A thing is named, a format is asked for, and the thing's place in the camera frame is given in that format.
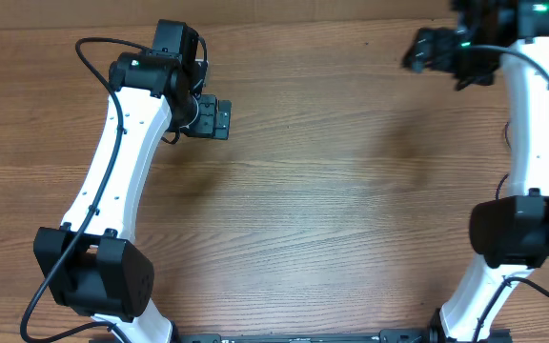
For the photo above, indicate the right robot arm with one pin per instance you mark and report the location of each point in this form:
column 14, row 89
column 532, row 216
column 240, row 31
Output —
column 509, row 234

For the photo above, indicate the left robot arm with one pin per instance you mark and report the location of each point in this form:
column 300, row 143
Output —
column 90, row 263

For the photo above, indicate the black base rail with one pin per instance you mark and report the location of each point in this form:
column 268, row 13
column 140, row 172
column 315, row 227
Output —
column 384, row 336

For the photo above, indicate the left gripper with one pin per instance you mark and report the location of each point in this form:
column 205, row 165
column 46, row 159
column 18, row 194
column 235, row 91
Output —
column 206, row 126

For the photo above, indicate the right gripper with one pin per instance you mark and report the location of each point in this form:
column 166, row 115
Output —
column 443, row 39

